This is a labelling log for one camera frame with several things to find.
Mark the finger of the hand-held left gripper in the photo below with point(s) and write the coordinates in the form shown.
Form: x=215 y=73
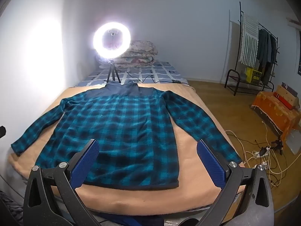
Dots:
x=2 y=131

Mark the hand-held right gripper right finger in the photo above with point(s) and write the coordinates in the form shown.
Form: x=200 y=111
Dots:
x=211 y=164

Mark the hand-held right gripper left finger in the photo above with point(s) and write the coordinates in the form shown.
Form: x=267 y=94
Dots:
x=87 y=162

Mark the teal plaid fleece shirt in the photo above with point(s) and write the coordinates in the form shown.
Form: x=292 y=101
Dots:
x=131 y=127

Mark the black metal clothes rack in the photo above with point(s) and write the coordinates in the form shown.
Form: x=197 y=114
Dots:
x=235 y=70

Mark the white power strip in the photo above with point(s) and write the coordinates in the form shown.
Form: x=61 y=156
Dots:
x=258 y=154

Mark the small white power adapter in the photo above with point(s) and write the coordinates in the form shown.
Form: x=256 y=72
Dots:
x=264 y=164

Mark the small black clamp stand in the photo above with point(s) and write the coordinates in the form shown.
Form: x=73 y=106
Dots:
x=277 y=146

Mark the tan blanket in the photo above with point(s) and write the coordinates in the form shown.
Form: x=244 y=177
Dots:
x=145 y=197

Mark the orange floral cloth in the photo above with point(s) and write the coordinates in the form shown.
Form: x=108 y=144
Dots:
x=275 y=108

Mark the grey plastic bag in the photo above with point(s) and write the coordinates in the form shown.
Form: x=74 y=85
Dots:
x=294 y=142

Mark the black tripod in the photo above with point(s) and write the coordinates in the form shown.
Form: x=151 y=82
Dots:
x=112 y=71

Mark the small teal container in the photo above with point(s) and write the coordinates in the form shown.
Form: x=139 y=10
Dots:
x=242 y=75

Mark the red box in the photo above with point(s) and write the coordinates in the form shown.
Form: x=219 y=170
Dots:
x=283 y=101

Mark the yellow crate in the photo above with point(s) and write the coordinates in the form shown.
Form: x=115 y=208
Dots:
x=254 y=75

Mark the wooden box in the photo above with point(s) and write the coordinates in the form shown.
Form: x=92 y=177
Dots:
x=288 y=97

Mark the blue patterned bed sheet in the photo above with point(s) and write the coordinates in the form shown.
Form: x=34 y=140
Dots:
x=162 y=71

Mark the dark flat box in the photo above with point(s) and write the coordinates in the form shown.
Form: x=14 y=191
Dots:
x=290 y=89

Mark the dark hanging coat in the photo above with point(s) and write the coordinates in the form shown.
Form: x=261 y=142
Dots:
x=271 y=58

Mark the stack of floral quilts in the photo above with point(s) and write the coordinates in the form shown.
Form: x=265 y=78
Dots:
x=138 y=51

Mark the white striped hanging cloth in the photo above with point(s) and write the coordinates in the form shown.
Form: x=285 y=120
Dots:
x=249 y=40

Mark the window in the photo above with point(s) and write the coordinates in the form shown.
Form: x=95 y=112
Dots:
x=299 y=67

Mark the phone clamp holder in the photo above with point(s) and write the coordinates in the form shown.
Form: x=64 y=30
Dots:
x=112 y=31

